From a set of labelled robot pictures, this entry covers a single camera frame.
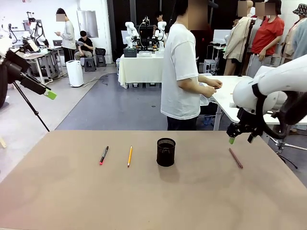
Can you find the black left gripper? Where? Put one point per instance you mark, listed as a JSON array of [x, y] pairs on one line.
[[15, 64]]

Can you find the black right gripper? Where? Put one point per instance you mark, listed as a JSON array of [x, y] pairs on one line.
[[249, 122]]

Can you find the dark red pencil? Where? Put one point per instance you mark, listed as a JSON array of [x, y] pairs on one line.
[[236, 158]]

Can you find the black marker with pink cap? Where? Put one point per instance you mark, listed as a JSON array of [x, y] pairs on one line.
[[103, 155]]

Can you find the yellow pencil with eraser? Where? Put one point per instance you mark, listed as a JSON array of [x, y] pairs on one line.
[[129, 156]]

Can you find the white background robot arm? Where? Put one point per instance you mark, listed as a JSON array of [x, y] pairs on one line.
[[131, 31], [160, 31]]

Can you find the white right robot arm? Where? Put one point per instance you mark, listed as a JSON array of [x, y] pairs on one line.
[[268, 76]]

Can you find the person's right forearm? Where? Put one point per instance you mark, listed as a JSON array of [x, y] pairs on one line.
[[192, 87]]

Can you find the black mesh pen holder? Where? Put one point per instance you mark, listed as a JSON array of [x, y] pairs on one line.
[[166, 155]]

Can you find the person's right hand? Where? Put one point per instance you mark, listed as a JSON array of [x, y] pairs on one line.
[[209, 91]]

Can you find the person's left hand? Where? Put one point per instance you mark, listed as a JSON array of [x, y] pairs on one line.
[[215, 84]]

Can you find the chrome light stand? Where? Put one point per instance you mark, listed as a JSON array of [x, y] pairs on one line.
[[280, 145]]

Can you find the white air purifier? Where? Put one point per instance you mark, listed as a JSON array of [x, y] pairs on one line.
[[74, 74]]

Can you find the white folding table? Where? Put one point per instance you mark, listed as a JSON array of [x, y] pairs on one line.
[[227, 95]]

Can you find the grey plastic stool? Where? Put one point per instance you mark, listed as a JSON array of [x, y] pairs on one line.
[[90, 64], [101, 61]]

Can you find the standing person in grey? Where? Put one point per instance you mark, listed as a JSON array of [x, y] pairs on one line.
[[68, 36]]

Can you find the seated person in black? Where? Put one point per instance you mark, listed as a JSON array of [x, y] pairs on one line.
[[84, 46]]

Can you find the wooden stick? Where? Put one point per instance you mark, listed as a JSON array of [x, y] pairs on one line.
[[3, 143]]

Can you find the black bag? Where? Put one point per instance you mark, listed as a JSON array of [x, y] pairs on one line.
[[100, 51]]

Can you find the white computer case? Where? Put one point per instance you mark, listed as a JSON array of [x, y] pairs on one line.
[[208, 65]]

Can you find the person in white T-shirt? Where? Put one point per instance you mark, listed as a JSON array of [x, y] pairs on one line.
[[178, 72]]

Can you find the dark green equipment case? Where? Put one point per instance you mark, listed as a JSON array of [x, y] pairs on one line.
[[130, 52]]

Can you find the person in red shirt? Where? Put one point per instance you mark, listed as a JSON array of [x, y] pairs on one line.
[[267, 36]]

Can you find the table with cream cloth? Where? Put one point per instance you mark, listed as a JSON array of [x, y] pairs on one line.
[[141, 69]]

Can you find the black camera tripod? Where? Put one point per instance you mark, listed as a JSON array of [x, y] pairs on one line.
[[31, 107]]

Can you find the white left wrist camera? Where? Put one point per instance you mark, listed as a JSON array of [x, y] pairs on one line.
[[30, 45]]

